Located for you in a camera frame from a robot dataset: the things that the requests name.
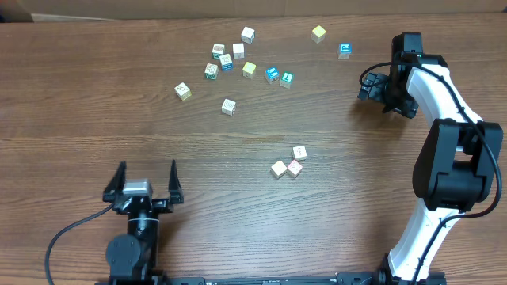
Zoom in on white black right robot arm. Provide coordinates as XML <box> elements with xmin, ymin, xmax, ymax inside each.
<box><xmin>351</xmin><ymin>51</ymin><xmax>504</xmax><ymax>284</ymax></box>

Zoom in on wood block green R side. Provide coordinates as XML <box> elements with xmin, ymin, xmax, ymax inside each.
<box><xmin>204</xmin><ymin>63</ymin><xmax>219</xmax><ymax>80</ymax></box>

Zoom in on wood block blue side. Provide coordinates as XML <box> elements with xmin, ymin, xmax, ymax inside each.
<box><xmin>219</xmin><ymin>54</ymin><xmax>234</xmax><ymax>71</ymax></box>

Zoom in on red sided wood block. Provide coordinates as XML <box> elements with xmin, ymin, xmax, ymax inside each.
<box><xmin>287</xmin><ymin>160</ymin><xmax>303</xmax><ymax>178</ymax></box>

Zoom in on white wood block letter T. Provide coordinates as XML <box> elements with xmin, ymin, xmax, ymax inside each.
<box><xmin>292</xmin><ymin>146</ymin><xmax>307</xmax><ymax>161</ymax></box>

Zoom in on plain wood block yellow side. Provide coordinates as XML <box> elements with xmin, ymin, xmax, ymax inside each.
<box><xmin>174</xmin><ymin>82</ymin><xmax>192</xmax><ymax>101</ymax></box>

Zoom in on plain white wood block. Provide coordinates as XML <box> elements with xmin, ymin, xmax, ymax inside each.
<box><xmin>232</xmin><ymin>43</ymin><xmax>245</xmax><ymax>59</ymax></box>

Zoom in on blue top block far right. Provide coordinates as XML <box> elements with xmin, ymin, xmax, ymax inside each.
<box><xmin>338</xmin><ymin>43</ymin><xmax>352</xmax><ymax>59</ymax></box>

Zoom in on blue top wood block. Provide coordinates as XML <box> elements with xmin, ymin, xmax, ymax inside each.
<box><xmin>265</xmin><ymin>66</ymin><xmax>280</xmax><ymax>84</ymax></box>

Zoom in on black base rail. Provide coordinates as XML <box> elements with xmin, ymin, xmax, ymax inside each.
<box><xmin>94</xmin><ymin>271</ymin><xmax>448</xmax><ymax>285</ymax></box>

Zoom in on white wood block far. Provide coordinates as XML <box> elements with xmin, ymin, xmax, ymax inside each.
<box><xmin>241</xmin><ymin>27</ymin><xmax>255</xmax><ymax>44</ymax></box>

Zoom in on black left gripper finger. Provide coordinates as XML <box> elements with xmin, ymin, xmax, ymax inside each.
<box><xmin>168</xmin><ymin>160</ymin><xmax>184</xmax><ymax>204</ymax></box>
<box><xmin>102</xmin><ymin>161</ymin><xmax>127</xmax><ymax>203</ymax></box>

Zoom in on green top wood block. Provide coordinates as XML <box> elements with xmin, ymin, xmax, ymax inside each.
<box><xmin>280</xmin><ymin>72</ymin><xmax>294</xmax><ymax>89</ymax></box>

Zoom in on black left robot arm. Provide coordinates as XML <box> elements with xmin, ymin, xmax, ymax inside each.
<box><xmin>103</xmin><ymin>161</ymin><xmax>184</xmax><ymax>284</ymax></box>

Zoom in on wood block letter E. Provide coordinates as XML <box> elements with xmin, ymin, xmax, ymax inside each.
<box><xmin>221</xmin><ymin>99</ymin><xmax>236</xmax><ymax>116</ymax></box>

